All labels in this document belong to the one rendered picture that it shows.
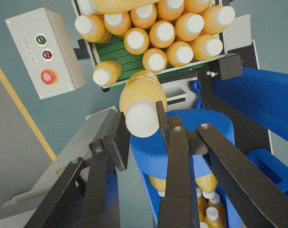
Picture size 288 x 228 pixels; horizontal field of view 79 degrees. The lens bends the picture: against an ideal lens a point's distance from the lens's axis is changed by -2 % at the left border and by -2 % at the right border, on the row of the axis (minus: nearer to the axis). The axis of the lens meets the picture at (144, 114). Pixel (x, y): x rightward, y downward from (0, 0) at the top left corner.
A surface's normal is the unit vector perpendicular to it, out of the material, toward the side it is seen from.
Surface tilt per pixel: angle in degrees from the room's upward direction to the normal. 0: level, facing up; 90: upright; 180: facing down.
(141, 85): 73
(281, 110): 90
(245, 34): 0
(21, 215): 0
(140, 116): 1
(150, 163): 40
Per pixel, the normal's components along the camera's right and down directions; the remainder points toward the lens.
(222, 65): 0.00, 0.33
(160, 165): -0.48, 0.40
